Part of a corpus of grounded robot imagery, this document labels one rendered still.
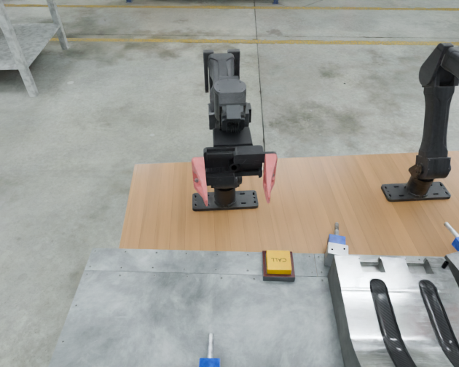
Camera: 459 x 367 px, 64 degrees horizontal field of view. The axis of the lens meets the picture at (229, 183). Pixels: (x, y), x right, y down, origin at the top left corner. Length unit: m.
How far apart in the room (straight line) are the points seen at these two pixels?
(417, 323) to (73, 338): 0.74
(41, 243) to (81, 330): 1.36
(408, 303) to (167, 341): 0.53
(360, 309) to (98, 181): 1.97
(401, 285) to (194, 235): 0.53
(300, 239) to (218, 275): 0.25
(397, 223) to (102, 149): 2.11
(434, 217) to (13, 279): 1.89
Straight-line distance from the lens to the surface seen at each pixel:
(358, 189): 1.24
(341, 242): 1.02
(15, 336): 2.01
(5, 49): 3.98
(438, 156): 1.19
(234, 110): 0.59
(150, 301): 0.95
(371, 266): 0.97
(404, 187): 1.28
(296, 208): 1.13
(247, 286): 0.95
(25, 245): 2.31
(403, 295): 0.92
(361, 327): 0.85
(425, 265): 1.01
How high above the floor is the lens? 1.61
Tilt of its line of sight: 43 degrees down
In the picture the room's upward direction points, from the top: straight up
